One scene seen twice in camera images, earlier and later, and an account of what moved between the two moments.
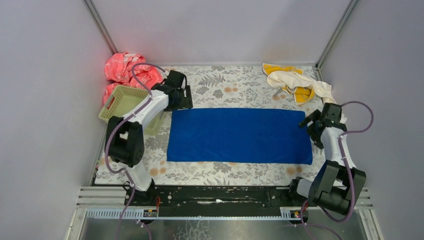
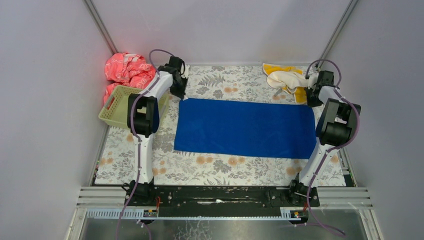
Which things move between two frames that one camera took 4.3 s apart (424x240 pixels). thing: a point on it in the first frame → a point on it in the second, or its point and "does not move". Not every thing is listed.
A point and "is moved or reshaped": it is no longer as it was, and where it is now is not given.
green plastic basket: x=119 y=99 does not move
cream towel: x=292 y=82 does not move
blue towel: x=252 y=135 is moved or reshaped
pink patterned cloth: x=130 y=71 does not move
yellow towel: x=302 y=95 does not move
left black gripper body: x=185 y=97 → x=180 y=87
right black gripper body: x=313 y=127 → x=312 y=96
